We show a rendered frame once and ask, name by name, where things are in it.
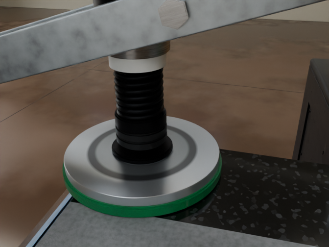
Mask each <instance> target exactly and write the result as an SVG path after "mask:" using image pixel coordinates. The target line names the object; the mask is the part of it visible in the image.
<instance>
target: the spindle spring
mask: <svg viewBox="0 0 329 247"><path fill-rule="evenodd" d="M145 73H147V72H145ZM124 74H141V75H124ZM113 75H114V77H115V78H114V83H115V86H114V88H115V90H116V91H115V95H116V102H117V104H116V107H117V114H118V115H119V116H120V117H122V118H124V119H127V120H132V121H142V120H148V119H151V118H154V117H156V116H158V115H159V114H161V113H162V111H163V109H164V99H163V96H164V93H163V90H164V87H163V82H164V80H163V76H164V75H163V68H161V69H159V70H155V71H152V72H151V73H148V74H144V73H124V72H118V71H115V70H114V72H113ZM151 78H152V79H151ZM147 79H150V80H147ZM142 80H147V81H142ZM126 81H142V82H126ZM148 86H151V87H148ZM143 87H147V88H143ZM126 88H128V89H126ZM129 88H142V89H129ZM147 93H148V94H147ZM126 94H127V95H126ZM141 94H144V95H141ZM145 94H146V95H145ZM129 95H140V96H129ZM145 100H146V101H145ZM147 100H148V101H147ZM130 101H140V102H130ZM142 101H144V102H142ZM142 107H143V108H142ZM144 107H146V108H144ZM132 108H139V109H132ZM139 114H141V115H139ZM143 114H144V115H143Z"/></svg>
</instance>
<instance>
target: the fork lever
mask: <svg viewBox="0 0 329 247"><path fill-rule="evenodd" d="M322 1H326V0H114V1H111V2H108V3H105V4H101V5H98V6H95V7H94V4H89V5H86V6H83V7H80V8H77V9H74V10H71V11H67V12H64V13H61V14H58V15H55V16H51V17H48V18H45V19H42V20H38V21H35V22H32V23H29V24H26V25H22V26H19V27H16V28H13V29H9V30H6V31H3V32H0V84H2V83H6V82H10V81H13V80H17V79H21V78H25V77H29V76H33V75H37V74H42V73H45V72H49V71H53V70H57V69H61V68H65V67H68V66H72V65H76V64H80V63H84V62H88V61H92V60H96V59H100V58H103V57H107V56H111V55H115V54H119V53H123V52H127V51H131V50H134V49H139V48H143V47H147V46H151V45H154V44H158V43H162V42H166V41H170V40H174V39H178V38H182V37H186V36H190V35H193V34H197V33H201V32H205V31H209V30H213V29H217V28H220V27H224V26H228V25H233V24H237V23H240V22H244V21H248V20H252V19H256V18H260V17H264V16H268V15H272V14H276V13H280V12H284V11H287V10H291V9H295V8H299V7H303V6H307V5H310V4H314V3H318V2H322Z"/></svg>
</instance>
